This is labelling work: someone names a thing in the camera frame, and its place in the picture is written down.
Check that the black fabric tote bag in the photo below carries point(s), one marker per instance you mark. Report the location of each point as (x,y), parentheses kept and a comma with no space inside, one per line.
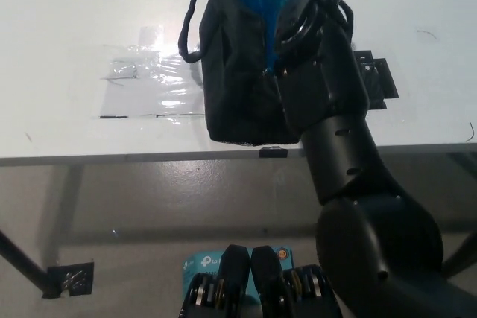
(231,72)

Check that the black robot body blocks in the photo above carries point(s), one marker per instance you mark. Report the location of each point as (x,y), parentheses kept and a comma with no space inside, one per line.
(261,280)

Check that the large black tape patch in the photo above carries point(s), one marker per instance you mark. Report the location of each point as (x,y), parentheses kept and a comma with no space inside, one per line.
(380,79)

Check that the clear plastic sheet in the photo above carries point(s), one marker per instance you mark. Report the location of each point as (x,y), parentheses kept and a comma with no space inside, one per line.
(149,83)

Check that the small black tape strip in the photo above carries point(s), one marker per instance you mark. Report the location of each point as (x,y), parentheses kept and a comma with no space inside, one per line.
(273,151)

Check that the teal tp-link box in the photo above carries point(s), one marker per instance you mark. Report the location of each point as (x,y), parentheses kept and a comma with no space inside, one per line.
(203,262)

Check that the black table leg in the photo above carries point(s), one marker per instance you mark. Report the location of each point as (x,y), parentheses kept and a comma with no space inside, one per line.
(460,256)
(22,258)

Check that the black floor tape patch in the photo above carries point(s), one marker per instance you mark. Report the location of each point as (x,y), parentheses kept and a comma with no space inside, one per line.
(71,279)

